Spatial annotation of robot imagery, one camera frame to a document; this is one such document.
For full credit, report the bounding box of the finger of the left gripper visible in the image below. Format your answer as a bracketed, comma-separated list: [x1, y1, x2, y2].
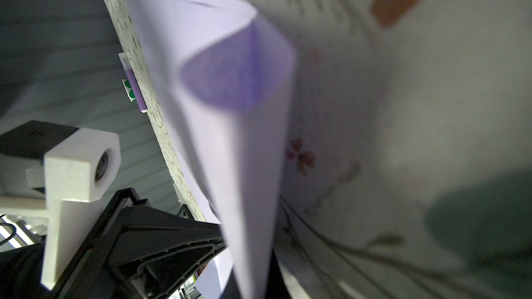
[49, 188, 226, 298]

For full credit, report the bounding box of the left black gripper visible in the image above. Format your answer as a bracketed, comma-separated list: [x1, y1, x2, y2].
[1, 242, 46, 299]

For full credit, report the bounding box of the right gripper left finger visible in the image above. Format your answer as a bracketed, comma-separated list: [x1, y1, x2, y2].
[220, 271, 241, 299]

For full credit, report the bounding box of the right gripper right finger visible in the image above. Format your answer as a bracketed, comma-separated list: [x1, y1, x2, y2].
[265, 251, 292, 299]

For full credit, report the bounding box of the purple paper sheet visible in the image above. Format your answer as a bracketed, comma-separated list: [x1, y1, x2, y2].
[126, 0, 296, 298]

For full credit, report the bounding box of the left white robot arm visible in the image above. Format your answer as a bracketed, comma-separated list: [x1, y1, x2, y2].
[1, 120, 225, 298]

